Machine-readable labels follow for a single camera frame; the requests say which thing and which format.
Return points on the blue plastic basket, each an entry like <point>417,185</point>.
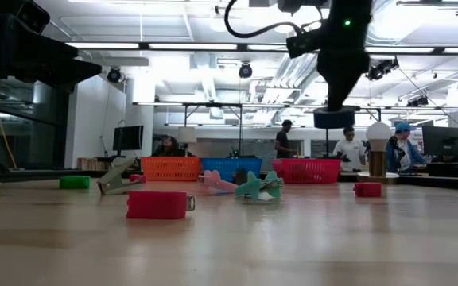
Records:
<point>221,165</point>

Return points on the white bulb brass table lamp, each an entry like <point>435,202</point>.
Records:
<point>378,163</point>

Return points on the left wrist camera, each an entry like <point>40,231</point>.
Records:
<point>32,16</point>

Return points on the green mini stapler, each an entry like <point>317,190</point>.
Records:
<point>74,182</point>

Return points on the black ceiling spotlight cluster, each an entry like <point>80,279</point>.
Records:
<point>382,69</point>
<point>418,101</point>

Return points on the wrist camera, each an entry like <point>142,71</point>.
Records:
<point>32,16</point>
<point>304,43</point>

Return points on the black computer monitor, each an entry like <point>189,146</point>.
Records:
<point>443,141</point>
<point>127,137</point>

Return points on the pink staple remover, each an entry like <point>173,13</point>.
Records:
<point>217,182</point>

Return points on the brown book row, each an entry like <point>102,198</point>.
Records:
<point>94,164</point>

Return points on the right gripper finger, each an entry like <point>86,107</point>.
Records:
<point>337,95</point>

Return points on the grey staple remover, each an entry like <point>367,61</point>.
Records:
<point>113,184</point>

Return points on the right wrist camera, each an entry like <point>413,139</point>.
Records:
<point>304,43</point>

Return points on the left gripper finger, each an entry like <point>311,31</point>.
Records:
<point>42,49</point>
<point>62,73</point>

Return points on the dark blue tape roll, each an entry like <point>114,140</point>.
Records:
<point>334,119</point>

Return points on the teal staple remover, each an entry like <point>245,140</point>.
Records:
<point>253,186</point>

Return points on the red plastic basket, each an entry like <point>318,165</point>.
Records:
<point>306,171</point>

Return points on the black staple remover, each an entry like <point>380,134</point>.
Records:
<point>240,176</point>

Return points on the black overhead light beam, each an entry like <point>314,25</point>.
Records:
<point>143,46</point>

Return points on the person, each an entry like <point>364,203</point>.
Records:
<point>282,143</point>
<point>169,147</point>
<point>350,153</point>
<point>406,157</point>

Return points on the red mini stapler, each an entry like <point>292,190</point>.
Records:
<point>367,190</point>
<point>155,204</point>
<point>139,178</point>

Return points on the orange plastic basket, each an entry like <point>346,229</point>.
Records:
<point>171,168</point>

